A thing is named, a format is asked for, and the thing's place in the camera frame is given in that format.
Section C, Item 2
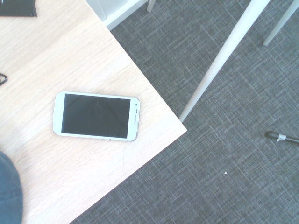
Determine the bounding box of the dark blue baseball cap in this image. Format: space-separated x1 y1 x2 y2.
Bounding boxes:
0 150 24 224

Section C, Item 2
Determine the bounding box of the white coat rack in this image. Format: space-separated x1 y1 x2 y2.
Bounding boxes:
146 0 299 124

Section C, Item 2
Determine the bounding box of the black tripod stand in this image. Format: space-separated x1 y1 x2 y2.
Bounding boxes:
266 131 299 144

